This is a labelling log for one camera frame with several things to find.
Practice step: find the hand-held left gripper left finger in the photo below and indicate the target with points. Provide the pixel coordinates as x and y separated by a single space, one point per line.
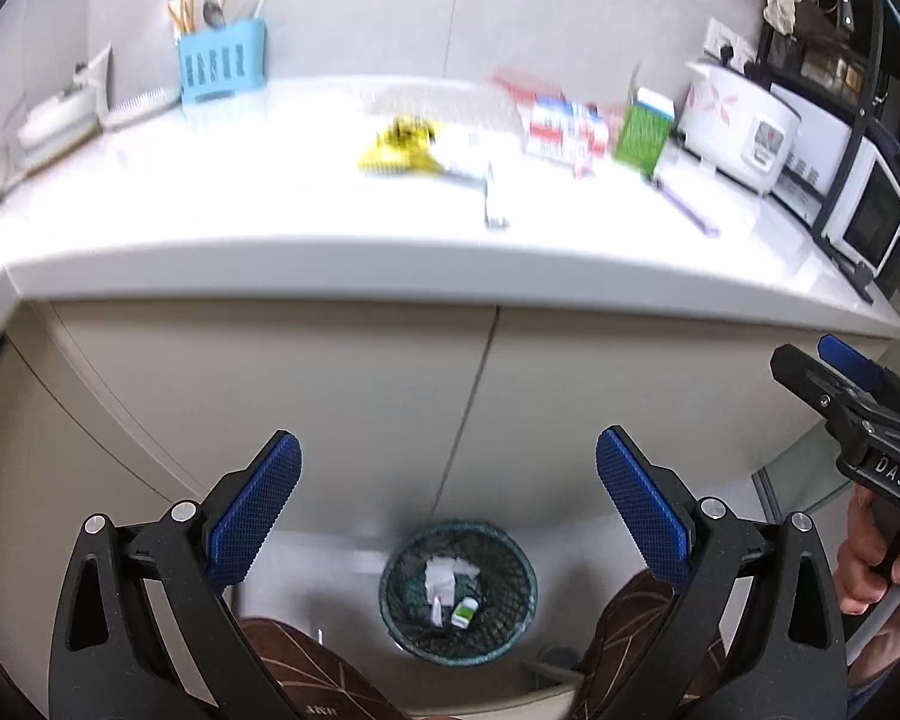
259 510

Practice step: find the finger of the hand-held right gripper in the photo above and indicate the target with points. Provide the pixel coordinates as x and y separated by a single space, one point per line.
847 360
814 382

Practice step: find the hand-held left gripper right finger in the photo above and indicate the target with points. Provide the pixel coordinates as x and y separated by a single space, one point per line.
641 510

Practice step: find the black mesh trash basket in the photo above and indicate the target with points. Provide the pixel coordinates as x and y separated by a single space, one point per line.
495 562

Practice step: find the white tissue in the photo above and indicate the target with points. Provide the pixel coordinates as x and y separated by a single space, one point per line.
450 574

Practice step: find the white pill bottle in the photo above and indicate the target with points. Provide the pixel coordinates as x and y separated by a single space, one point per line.
463 613

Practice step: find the green carton box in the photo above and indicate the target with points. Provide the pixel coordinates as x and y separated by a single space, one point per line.
641 139

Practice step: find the blue white milk carton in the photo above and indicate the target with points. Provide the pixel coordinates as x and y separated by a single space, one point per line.
566 131

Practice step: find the yellow snack packet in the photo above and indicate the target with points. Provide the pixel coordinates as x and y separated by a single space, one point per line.
397 146

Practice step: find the red mesh net bag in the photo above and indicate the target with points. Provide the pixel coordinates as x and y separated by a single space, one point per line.
517 82

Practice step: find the clear bubble wrap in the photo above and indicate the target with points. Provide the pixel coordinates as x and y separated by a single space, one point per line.
450 101

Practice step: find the person's right hand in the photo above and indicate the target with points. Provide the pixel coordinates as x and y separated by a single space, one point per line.
855 562

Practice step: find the brown patterned slipper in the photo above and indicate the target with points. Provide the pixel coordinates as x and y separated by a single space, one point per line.
630 622
315 667

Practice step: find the white microwave oven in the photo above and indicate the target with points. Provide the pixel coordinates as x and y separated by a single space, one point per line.
870 210

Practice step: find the black kitchen rack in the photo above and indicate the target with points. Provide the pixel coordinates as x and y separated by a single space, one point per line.
849 157

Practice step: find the white floral rice cooker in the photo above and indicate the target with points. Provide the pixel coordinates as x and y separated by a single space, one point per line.
727 120

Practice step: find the black power plug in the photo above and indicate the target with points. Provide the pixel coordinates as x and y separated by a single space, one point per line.
727 52

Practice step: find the blue patterned plate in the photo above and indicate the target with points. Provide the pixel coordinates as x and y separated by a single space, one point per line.
139 106

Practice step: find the stacked white bowl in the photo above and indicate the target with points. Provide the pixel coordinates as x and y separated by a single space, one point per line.
52 120

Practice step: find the blue utensil holder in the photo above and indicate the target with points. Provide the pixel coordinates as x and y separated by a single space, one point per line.
221 64

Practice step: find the white pitcher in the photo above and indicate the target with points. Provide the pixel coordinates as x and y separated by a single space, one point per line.
94 82

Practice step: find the metal spoon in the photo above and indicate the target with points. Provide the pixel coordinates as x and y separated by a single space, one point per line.
211 13

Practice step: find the bundle of wooden chopsticks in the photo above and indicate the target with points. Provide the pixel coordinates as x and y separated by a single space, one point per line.
184 11

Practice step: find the white wall socket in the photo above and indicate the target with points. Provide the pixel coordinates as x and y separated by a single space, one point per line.
746 52
716 37

